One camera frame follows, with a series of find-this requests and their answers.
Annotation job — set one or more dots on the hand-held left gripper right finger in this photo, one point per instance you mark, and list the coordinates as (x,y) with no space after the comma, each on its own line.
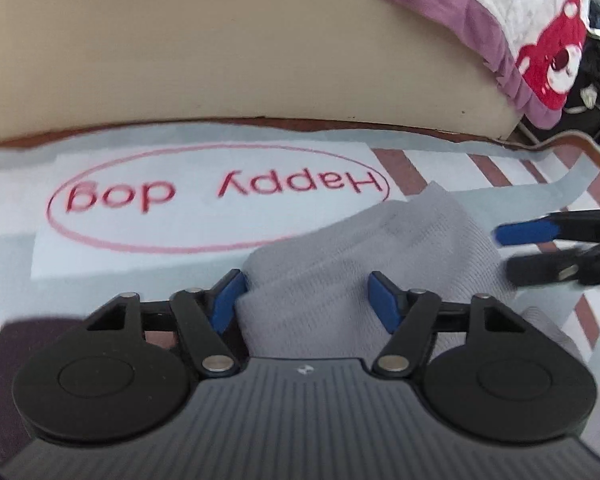
(385,305)

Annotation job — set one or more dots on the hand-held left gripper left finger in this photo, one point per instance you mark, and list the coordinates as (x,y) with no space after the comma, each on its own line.
(227,302)

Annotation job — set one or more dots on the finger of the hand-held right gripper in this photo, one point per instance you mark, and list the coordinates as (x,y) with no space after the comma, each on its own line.
(540,270)
(525,233)

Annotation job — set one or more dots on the grey waffle knit garment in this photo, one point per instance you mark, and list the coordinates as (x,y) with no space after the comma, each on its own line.
(330,260)

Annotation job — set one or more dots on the dark clothes pile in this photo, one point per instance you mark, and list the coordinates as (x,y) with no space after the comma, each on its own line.
(595,85)

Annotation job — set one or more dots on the checked bed sheet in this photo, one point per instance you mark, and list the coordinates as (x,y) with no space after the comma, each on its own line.
(180,250)

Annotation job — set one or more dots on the white quilt with red bears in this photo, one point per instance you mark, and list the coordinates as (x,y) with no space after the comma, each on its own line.
(520,0)

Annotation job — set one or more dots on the beige mattress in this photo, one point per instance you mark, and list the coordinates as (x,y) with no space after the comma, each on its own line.
(180,50)

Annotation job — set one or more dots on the brown wooden bed frame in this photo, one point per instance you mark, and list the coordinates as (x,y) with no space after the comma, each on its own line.
(597,152)

